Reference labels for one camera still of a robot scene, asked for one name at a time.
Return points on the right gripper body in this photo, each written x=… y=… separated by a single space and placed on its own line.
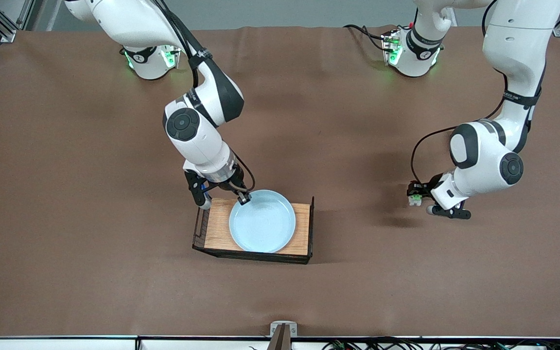
x=236 y=185

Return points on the green white red button switch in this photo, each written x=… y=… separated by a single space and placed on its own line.
x=413 y=201

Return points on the light blue plate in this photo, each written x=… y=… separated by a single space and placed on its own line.
x=263 y=223

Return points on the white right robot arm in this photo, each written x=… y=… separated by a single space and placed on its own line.
x=197 y=126

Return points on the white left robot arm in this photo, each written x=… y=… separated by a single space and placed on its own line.
x=489 y=160

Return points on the brown table cover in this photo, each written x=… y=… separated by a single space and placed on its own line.
x=66 y=243

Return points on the white table edge rail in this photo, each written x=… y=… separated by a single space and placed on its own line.
x=51 y=343

